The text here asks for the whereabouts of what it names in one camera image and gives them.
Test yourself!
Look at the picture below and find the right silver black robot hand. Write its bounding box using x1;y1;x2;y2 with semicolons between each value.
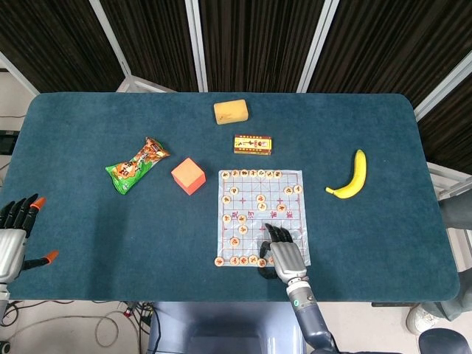
257;223;309;282

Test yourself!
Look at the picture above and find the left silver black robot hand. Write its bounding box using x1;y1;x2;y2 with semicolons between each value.
0;193;60;285

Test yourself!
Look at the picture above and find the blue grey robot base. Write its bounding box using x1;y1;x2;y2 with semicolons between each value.
147;301;309;354

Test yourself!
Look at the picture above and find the red yellow card box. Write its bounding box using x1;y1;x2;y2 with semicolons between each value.
233;135;274;156

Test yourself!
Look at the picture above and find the white plastic chessboard sheet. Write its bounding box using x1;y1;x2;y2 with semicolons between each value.
215;169;312;267

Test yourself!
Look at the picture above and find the blue velvet table cover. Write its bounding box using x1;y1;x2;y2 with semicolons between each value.
9;91;462;303

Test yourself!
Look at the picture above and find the black electronic box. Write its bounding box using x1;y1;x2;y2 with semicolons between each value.
0;129;18;156

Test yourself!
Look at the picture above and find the yellow banana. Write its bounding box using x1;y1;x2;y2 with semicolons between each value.
324;149;368;200

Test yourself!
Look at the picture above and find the orange foam cube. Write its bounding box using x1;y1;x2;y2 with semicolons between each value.
170;157;207;196

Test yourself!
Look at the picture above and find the white sneaker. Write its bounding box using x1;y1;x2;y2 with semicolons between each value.
405;304;442;336

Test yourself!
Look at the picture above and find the green orange snack bag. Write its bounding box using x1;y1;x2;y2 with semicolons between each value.
105;136;171;195

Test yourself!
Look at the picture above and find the yellow sponge block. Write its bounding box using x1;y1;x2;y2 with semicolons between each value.
213;98;250;126

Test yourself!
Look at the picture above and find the white metal rack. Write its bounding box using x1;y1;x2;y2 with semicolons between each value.
427;161;472;202

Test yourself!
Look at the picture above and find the black chair seat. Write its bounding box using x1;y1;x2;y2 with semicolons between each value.
419;329;472;354

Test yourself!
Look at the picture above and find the black floor cable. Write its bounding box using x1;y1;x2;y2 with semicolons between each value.
0;299;122;327

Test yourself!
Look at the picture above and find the white partition frame post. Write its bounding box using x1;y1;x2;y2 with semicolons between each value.
412;55;472;121
184;0;209;93
296;0;340;93
0;51;40;95
88;0;178;93

